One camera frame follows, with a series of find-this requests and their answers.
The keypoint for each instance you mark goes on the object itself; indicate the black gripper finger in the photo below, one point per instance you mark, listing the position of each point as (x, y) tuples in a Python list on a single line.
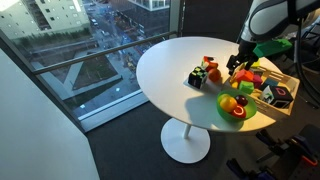
[(230, 71)]

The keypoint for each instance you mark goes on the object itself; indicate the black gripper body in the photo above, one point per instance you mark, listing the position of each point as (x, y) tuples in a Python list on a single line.
[(242, 58)]

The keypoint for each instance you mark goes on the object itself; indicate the orange block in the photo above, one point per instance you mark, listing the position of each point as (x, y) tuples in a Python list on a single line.
[(244, 75)]

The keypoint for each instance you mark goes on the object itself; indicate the wooden box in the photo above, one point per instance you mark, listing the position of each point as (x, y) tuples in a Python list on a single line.
[(277, 109)]

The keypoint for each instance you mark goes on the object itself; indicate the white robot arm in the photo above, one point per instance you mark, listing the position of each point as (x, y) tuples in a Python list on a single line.
[(268, 19)]

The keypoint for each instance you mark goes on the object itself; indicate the lime green block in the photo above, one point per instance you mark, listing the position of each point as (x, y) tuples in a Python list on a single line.
[(255, 64)]

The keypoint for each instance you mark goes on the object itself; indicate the pink block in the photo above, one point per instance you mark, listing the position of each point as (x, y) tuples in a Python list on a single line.
[(257, 81)]

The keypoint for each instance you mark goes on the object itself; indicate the orange ball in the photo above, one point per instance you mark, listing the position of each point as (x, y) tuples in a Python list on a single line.
[(214, 75)]

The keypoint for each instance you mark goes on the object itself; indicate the red green soft cube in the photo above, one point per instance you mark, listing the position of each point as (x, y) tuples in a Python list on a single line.
[(208, 63)]

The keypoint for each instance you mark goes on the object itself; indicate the black checkered soft cube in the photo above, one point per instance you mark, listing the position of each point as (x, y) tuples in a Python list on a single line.
[(197, 77)]

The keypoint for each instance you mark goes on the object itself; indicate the dark red plum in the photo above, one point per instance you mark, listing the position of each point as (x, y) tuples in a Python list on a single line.
[(242, 100)]

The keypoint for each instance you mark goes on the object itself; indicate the yellow lemon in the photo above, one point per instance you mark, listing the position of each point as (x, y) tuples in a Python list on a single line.
[(227, 103)]

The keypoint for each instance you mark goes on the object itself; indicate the green plastic bowl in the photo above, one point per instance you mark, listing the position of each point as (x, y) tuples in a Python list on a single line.
[(250, 108)]

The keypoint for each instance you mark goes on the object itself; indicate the red apple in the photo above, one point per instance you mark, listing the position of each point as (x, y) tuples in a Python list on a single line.
[(239, 112)]

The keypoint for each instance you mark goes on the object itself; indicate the black white patterned cube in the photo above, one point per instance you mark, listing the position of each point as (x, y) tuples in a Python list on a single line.
[(276, 96)]

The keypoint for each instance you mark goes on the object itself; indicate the window railing bar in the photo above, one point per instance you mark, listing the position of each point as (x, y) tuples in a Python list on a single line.
[(100, 53)]

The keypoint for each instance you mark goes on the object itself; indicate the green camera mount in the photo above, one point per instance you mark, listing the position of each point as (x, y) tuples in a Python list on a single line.
[(271, 47)]

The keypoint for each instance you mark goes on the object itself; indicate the white table pedestal base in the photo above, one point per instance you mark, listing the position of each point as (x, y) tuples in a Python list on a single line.
[(183, 142)]

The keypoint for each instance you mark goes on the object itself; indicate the black clamp orange handles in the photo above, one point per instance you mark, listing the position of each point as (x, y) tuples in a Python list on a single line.
[(289, 151)]

